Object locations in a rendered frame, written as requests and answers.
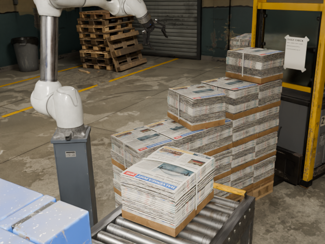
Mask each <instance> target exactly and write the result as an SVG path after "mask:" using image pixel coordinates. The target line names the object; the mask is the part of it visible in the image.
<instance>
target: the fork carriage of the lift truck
mask: <svg viewBox="0 0 325 244"><path fill-rule="evenodd" d="M276 150H277V151H276V155H275V156H276V161H275V166H274V167H275V169H274V175H275V174H276V175H278V176H281V177H283V178H284V180H285V181H287V182H290V183H292V184H294V185H297V184H299V183H300V174H301V166H302V157H303V155H302V154H299V153H296V152H294V151H291V150H288V149H285V148H283V147H280V146H276Z"/></svg>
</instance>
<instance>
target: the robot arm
mask: <svg viewBox="0 0 325 244"><path fill-rule="evenodd" d="M33 1H34V3H35V5H36V7H37V10H38V14H39V15H40V16H41V38H40V80H39V81H38V82H37V83H36V85H35V88H34V91H33V92H32V94H31V97H30V102H31V105H32V107H33V108H34V109H35V110H36V111H37V112H39V113H41V114H43V115H46V116H49V117H52V118H53V119H54V120H56V122H57V132H56V134H55V135H54V136H53V139H64V138H65V139H66V140H70V139H71V138H85V137H86V136H85V134H86V131H87V129H88V128H89V126H88V125H84V113H83V105H82V100H81V97H80V94H79V93H78V91H77V90H76V89H75V88H74V87H70V86H63V87H62V85H61V83H60V82H59V81H58V32H59V17H60V15H61V12H62V9H63V8H71V7H87V6H99V7H101V8H103V9H105V10H108V11H109V12H110V13H111V14H112V15H114V16H127V15H133V16H136V18H137V19H138V21H139V23H141V24H142V25H143V27H144V28H145V30H144V31H141V32H142V35H143V43H144V44H145V45H148V47H150V48H151V49H152V50H154V48H153V46H152V45H151V43H150V42H149V37H150V33H151V32H152V31H153V30H154V29H155V28H156V29H161V31H162V32H163V34H164V36H165V37H166V38H168V36H167V35H166V31H165V27H166V26H165V25H164V24H162V23H160V22H159V21H158V20H156V19H155V20H154V22H153V21H152V19H151V15H150V14H149V12H148V10H147V7H146V5H145V3H144V1H143V0H111V1H107V0H33ZM155 23H158V24H159V25H161V26H162V27H158V26H155ZM146 32H147V36H146V34H145V33H146Z"/></svg>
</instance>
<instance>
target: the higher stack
mask: <svg viewBox="0 0 325 244"><path fill-rule="evenodd" d="M284 53H285V52H284V51H278V50H270V49H262V48H256V47H244V48H238V49H233V50H228V51H227V57H226V63H227V64H226V70H227V71H226V72H230V73H235V74H240V75H242V76H243V75H245V76H251V77H256V78H265V77H269V76H274V75H278V74H282V73H283V66H284V65H283V59H284ZM228 78H229V77H228ZM230 78H231V77H230ZM232 79H235V78H232ZM237 80H238V79H237ZM239 80H240V79H239ZM241 81H244V80H241ZM245 82H249V81H245ZM249 83H253V84H257V85H258V86H259V87H260V88H259V92H258V94H259V95H258V99H259V101H258V107H261V106H264V105H268V104H271V103H274V102H277V101H280V100H281V92H282V80H281V79H278V80H274V81H270V82H267V83H263V84H258V83H254V82H249ZM256 121H257V122H256V125H257V132H256V133H257V134H258V133H261V132H263V131H266V130H268V129H271V128H274V127H277V126H278V125H279V106H276V107H273V108H270V109H266V110H263V111H260V112H257V120H256ZM277 138H278V137H277V131H276V132H273V133H270V134H268V135H265V136H263V137H260V138H256V139H255V140H256V146H255V159H257V158H259V157H261V156H264V155H266V154H269V153H271V152H273V151H275V150H276V143H277ZM275 161H276V156H275V155H274V156H272V157H269V158H267V159H265V160H263V161H260V162H258V163H256V164H254V167H253V168H254V177H253V183H256V182H258V181H260V180H262V179H264V178H266V177H268V176H270V175H272V174H274V169H275V167H274V166H275ZM273 183H274V178H272V179H270V180H268V181H266V182H264V183H262V184H260V185H258V186H256V187H254V188H252V190H253V194H252V196H253V197H255V201H256V200H258V199H260V198H262V197H264V196H266V195H267V194H269V193H271V192H273Z"/></svg>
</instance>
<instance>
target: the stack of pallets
mask: <svg viewBox="0 0 325 244"><path fill-rule="evenodd" d="M79 14H80V18H77V21H78V25H76V27H77V31H78V33H79V39H80V44H81V46H82V50H80V51H79V52H80V58H81V62H82V64H83V68H90V67H93V66H94V69H97V70H99V69H102V68H106V70H107V71H111V70H114V69H115V67H113V65H114V64H113V61H112V60H113V58H111V55H110V50H109V46H108V44H107V42H106V39H105V38H106V37H109V36H113V35H117V34H122V33H124V30H129V32H132V31H134V29H135V27H132V22H133V21H134V20H133V18H134V16H133V15H127V16H114V15H112V14H111V13H110V12H109V11H108V10H95V11H85V12H79ZM87 14H90V16H87ZM124 17H127V18H128V21H123V18H124ZM112 19H115V21H111V20H112ZM85 21H89V22H88V23H85ZM121 24H126V27H121ZM111 26H113V27H111ZM84 28H88V29H85V30H84ZM86 34H90V35H87V36H86ZM87 40H91V41H88V42H87ZM89 46H91V47H89ZM87 53H88V54H87Z"/></svg>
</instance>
